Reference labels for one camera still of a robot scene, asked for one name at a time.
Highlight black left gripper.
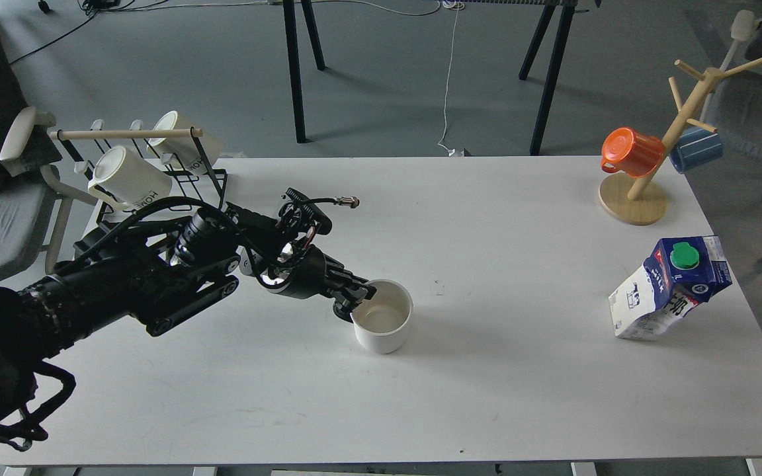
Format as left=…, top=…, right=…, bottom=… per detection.
left=239, top=225, right=377, bottom=323

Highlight white mug black handle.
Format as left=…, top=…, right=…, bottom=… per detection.
left=349, top=278, right=413, bottom=354

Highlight blue white milk carton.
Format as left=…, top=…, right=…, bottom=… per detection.
left=609, top=235, right=732, bottom=340

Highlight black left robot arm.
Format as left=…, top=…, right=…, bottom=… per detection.
left=0, top=188, right=377, bottom=452

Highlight cream mug rear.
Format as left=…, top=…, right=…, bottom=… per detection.
left=148, top=110, right=224, bottom=176

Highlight cream HOME mug front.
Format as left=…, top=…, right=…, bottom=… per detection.
left=87, top=145, right=172, bottom=212

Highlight wooden mug tree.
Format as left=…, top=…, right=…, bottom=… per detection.
left=598, top=58, right=762, bottom=225

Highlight black table legs left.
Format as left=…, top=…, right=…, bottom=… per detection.
left=282, top=0, right=327, bottom=143

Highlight black table legs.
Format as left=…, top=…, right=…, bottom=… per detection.
left=282, top=0, right=327, bottom=143
left=518, top=1, right=578, bottom=156

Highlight orange mug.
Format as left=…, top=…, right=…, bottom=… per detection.
left=601, top=127, right=665, bottom=179

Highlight black table legs right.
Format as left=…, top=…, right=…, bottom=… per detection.
left=518, top=1, right=578, bottom=156

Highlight blue mug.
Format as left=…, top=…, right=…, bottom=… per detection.
left=669, top=126, right=724, bottom=175

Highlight white floor cable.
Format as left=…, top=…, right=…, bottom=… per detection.
left=437, top=0, right=466, bottom=158

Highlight black wire mug rack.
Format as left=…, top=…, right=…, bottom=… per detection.
left=48, top=122, right=227, bottom=213

